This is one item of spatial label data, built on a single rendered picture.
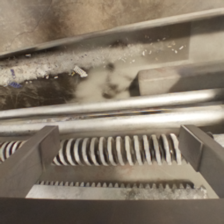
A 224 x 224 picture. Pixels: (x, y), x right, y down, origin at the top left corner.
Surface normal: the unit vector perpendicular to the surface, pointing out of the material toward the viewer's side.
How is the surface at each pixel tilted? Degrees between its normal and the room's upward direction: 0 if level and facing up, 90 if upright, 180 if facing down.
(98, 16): 0
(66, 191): 90
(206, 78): 0
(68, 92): 0
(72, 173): 90
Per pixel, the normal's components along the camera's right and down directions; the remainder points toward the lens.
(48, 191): -0.21, -0.77
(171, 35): -0.13, 0.63
